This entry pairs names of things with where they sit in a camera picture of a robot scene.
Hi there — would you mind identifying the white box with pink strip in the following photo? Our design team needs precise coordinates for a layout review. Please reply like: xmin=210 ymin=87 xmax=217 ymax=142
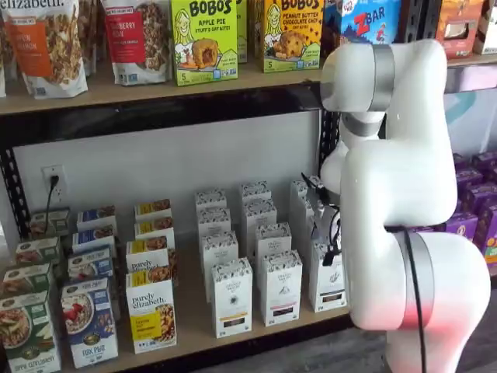
xmin=254 ymin=221 xmax=293 ymax=262
xmin=244 ymin=198 xmax=278 ymax=246
xmin=240 ymin=180 xmax=273 ymax=205
xmin=261 ymin=249 xmax=304 ymax=327

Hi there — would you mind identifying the white box with orange strip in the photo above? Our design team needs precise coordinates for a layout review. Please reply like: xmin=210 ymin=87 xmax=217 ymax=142
xmin=194 ymin=188 xmax=228 ymax=213
xmin=210 ymin=257 xmax=254 ymax=339
xmin=196 ymin=207 xmax=232 ymax=239
xmin=200 ymin=230 xmax=239 ymax=302

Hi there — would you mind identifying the purely elizabeth yellow granola box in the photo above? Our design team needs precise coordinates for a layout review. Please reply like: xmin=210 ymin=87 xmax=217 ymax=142
xmin=134 ymin=216 xmax=176 ymax=245
xmin=125 ymin=267 xmax=178 ymax=355
xmin=125 ymin=235 xmax=172 ymax=274
xmin=134 ymin=198 xmax=173 ymax=223

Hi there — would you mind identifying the green Bobo's apple pie box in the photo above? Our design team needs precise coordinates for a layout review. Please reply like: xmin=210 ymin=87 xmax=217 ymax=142
xmin=236 ymin=0 xmax=249 ymax=65
xmin=169 ymin=0 xmax=239 ymax=87

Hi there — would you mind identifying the blue oatmeal box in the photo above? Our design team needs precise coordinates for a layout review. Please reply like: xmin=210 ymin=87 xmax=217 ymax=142
xmin=71 ymin=226 xmax=117 ymax=254
xmin=67 ymin=246 xmax=114 ymax=282
xmin=61 ymin=277 xmax=120 ymax=369
xmin=76 ymin=205 xmax=118 ymax=233

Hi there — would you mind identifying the yellow Bobo's peanut butter box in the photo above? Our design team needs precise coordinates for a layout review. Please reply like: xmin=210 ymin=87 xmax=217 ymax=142
xmin=263 ymin=0 xmax=325 ymax=74

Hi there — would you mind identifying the blue Zbar box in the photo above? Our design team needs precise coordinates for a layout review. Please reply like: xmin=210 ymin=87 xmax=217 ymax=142
xmin=323 ymin=0 xmax=401 ymax=60

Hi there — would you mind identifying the green oatmeal box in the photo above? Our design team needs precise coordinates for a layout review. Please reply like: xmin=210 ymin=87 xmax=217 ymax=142
xmin=30 ymin=208 xmax=71 ymax=239
xmin=0 ymin=290 xmax=62 ymax=373
xmin=0 ymin=263 xmax=54 ymax=301
xmin=15 ymin=236 xmax=62 ymax=270

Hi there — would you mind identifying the purple snack box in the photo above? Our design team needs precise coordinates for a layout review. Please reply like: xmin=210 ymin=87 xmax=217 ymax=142
xmin=471 ymin=151 xmax=497 ymax=173
xmin=443 ymin=211 xmax=480 ymax=244
xmin=451 ymin=152 xmax=474 ymax=173
xmin=454 ymin=168 xmax=485 ymax=196
xmin=472 ymin=201 xmax=497 ymax=270
xmin=464 ymin=181 xmax=497 ymax=215

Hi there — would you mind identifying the orange brown snack box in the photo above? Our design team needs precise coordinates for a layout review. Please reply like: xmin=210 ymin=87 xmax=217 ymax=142
xmin=436 ymin=0 xmax=486 ymax=60

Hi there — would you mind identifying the white snack box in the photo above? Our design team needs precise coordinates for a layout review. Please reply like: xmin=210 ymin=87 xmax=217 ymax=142
xmin=473 ymin=0 xmax=497 ymax=56

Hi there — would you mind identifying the red label granola bag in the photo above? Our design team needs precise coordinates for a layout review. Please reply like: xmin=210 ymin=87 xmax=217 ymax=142
xmin=101 ymin=0 xmax=172 ymax=86

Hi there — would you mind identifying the orange label granola bag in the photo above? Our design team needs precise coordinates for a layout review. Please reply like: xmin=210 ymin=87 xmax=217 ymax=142
xmin=0 ymin=0 xmax=89 ymax=99

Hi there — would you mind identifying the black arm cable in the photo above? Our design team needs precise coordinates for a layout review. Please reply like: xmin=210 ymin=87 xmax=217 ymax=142
xmin=401 ymin=228 xmax=429 ymax=373

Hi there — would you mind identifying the white wall outlet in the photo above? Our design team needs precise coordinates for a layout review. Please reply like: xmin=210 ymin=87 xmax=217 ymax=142
xmin=41 ymin=164 xmax=67 ymax=201

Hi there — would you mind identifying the black plug with cord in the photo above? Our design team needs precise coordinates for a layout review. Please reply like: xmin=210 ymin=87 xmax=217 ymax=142
xmin=44 ymin=175 xmax=60 ymax=235

